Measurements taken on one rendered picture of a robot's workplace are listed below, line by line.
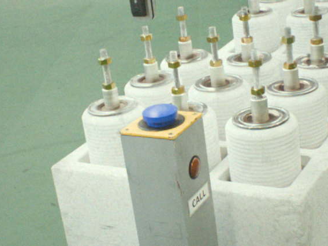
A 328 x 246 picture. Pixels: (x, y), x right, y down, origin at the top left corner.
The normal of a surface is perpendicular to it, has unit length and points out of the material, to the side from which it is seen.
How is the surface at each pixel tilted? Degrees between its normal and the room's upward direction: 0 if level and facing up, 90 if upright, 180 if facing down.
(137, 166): 90
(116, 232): 90
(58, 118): 0
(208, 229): 90
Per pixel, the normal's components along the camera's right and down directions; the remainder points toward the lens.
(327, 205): 0.86, 0.07
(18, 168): -0.14, -0.92
